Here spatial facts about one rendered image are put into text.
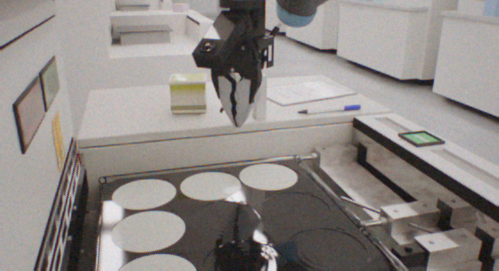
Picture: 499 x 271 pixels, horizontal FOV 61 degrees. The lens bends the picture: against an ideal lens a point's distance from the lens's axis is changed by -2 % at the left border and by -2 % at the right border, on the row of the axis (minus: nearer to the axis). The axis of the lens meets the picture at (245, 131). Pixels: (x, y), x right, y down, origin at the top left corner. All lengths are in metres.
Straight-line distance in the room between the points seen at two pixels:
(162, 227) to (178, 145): 0.22
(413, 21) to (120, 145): 4.68
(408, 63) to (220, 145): 4.61
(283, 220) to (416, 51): 4.80
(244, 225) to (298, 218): 0.08
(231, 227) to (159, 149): 0.25
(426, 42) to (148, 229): 4.88
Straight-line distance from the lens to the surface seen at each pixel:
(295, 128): 0.84
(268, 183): 0.72
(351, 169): 0.84
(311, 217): 0.63
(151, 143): 0.78
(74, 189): 0.66
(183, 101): 0.86
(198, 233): 0.60
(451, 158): 0.75
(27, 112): 0.46
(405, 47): 5.25
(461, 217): 0.67
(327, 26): 7.17
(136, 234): 0.61
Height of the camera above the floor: 1.23
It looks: 20 degrees down
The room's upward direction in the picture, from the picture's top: straight up
